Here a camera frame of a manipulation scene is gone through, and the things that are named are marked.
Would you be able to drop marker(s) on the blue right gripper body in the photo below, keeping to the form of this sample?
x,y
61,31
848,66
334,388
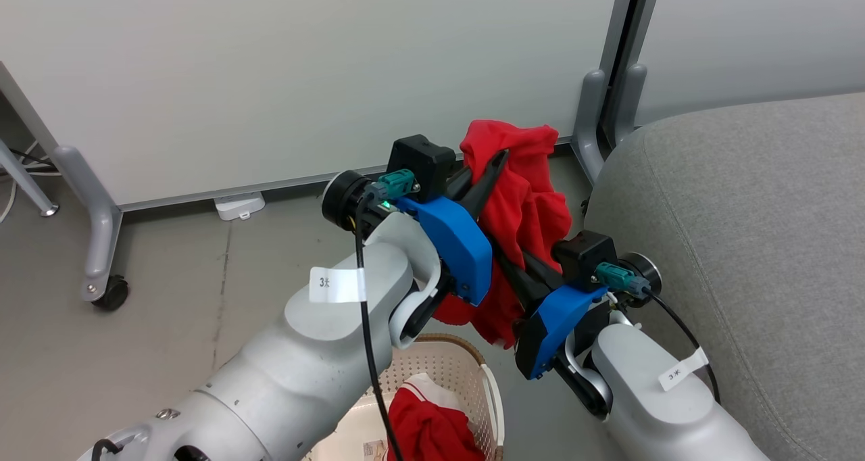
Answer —
x,y
551,329

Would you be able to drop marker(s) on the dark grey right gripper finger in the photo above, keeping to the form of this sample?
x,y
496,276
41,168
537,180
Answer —
x,y
524,286
546,272

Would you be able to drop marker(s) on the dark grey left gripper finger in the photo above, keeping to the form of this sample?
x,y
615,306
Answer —
x,y
488,184
461,184

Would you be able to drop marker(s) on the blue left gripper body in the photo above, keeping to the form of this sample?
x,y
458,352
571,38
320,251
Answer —
x,y
459,251

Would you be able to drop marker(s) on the red sports garment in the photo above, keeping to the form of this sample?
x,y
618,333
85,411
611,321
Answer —
x,y
534,204

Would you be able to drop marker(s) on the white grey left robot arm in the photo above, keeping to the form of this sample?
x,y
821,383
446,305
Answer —
x,y
304,366

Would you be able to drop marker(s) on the beige perforated laundry basket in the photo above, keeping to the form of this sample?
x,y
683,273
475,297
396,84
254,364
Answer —
x,y
439,363

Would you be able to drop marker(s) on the grey partition foot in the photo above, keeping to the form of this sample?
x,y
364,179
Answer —
x,y
632,96
101,231
589,109

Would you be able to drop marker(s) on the red and white garment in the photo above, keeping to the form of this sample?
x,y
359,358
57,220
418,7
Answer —
x,y
432,434

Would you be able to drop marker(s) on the grey fabric sofa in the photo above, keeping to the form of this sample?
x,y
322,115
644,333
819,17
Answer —
x,y
757,245

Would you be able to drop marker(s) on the printed paper tag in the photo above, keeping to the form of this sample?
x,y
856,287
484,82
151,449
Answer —
x,y
374,451

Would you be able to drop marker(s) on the wide white partition panel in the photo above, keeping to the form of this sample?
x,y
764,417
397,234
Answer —
x,y
270,76

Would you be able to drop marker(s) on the white plastic floor box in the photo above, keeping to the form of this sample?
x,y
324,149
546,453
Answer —
x,y
240,206

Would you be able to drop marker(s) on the black caster wheel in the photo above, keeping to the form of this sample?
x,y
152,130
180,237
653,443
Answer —
x,y
113,293

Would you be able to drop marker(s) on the grey metal table leg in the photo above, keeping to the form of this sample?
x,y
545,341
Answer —
x,y
27,184

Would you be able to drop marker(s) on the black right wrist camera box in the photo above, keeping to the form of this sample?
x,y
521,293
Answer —
x,y
584,255

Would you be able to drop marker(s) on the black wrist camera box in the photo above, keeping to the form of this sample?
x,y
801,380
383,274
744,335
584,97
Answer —
x,y
584,255
422,163

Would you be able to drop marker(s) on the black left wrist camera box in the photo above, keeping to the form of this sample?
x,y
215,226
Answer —
x,y
422,163

